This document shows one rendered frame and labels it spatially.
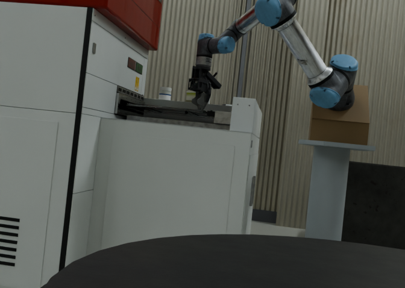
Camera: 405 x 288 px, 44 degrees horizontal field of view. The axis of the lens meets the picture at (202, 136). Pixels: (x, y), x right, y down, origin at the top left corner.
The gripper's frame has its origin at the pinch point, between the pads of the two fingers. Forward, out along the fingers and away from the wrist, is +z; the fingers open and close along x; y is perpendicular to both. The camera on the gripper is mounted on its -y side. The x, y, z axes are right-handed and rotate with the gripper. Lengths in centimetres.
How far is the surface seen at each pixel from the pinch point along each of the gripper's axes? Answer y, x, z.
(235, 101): 12.1, 31.5, -2.9
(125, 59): 30.2, -22.7, -19.2
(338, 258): 134, 152, 21
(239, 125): 10.4, 33.7, 6.8
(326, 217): -30, 54, 42
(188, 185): 25.8, 23.7, 32.9
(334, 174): -31, 55, 23
